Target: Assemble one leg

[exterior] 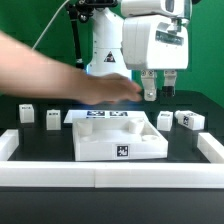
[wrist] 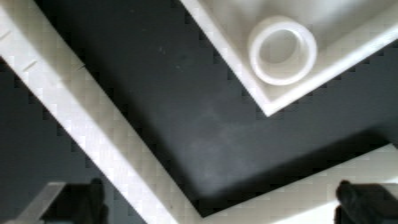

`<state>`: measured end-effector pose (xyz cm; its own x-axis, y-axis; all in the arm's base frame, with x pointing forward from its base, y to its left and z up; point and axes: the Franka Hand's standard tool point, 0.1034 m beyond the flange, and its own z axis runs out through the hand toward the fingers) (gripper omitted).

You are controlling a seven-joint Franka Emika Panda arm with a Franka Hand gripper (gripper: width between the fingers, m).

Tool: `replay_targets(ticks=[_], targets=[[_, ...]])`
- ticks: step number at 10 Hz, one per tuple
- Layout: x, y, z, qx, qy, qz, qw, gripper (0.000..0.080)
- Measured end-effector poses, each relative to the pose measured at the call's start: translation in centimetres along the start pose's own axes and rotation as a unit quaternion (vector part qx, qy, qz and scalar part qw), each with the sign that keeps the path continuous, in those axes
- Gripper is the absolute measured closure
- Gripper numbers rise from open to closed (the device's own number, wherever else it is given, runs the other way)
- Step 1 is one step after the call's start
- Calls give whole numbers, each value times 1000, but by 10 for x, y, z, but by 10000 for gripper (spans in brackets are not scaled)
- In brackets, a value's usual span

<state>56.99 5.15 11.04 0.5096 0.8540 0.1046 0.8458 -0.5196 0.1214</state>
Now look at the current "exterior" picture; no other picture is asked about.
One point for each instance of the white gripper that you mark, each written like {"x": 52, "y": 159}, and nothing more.
{"x": 149, "y": 44}

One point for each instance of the black camera pole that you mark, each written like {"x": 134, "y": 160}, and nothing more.
{"x": 80, "y": 11}

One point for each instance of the white tag sheet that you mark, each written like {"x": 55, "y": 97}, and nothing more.
{"x": 73, "y": 114}

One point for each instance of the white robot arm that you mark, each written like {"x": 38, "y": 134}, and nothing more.
{"x": 107, "y": 31}

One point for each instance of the white U-shaped fence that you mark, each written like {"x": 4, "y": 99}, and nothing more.
{"x": 103, "y": 175}

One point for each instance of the white square tabletop part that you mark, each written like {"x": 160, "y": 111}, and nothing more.
{"x": 107, "y": 139}

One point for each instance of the human forearm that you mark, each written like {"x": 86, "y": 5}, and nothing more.
{"x": 26, "y": 73}

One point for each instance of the blurred human hand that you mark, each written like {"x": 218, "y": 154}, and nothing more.
{"x": 110, "y": 88}

